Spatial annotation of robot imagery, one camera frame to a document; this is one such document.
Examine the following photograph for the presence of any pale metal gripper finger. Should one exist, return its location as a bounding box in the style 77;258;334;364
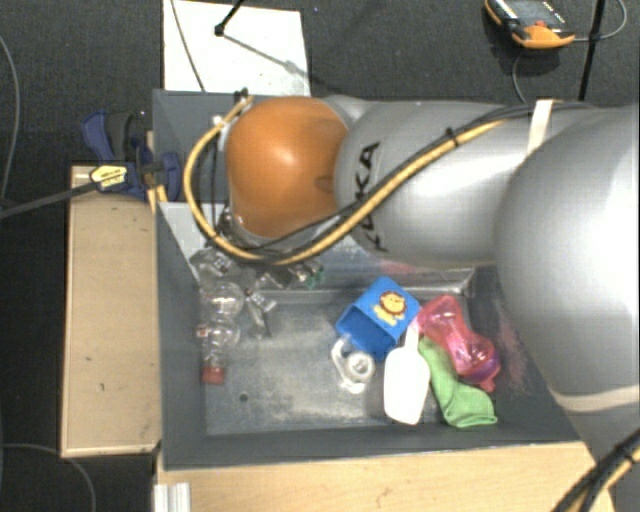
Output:
248;290;278;340
211;252;236;289

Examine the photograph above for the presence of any clear plastic bottle red cap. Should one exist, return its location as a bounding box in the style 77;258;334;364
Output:
191;248;247;386

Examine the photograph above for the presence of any grey metal bin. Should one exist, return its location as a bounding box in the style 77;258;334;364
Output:
151;88;584;472

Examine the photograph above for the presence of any blue cup with lion print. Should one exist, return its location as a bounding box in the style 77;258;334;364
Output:
334;275;422;363

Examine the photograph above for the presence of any pale wood board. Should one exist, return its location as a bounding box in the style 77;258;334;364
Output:
59;164;164;459

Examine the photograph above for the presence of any white plastic bottle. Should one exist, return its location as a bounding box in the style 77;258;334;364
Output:
382;324;432;427

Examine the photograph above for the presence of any pink plastic bottle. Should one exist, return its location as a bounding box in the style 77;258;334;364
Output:
416;294;503;394

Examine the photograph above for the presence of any green cloth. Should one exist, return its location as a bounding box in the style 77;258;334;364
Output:
418;336;499;430

